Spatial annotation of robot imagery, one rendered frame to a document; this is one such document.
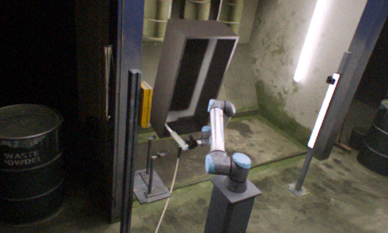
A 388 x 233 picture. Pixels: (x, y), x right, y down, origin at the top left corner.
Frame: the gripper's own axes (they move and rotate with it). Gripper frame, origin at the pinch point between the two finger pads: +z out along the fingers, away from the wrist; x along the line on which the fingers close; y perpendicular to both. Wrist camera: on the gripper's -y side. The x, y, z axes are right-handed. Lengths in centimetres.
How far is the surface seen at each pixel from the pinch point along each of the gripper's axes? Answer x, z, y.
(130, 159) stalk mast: -72, 89, -55
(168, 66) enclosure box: 28, 12, -75
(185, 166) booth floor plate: 17, -28, 48
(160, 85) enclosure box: 39, 11, -49
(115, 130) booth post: -23, 80, -44
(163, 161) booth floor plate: 35, -7, 49
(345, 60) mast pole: -59, -122, -114
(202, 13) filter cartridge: 124, -83, -106
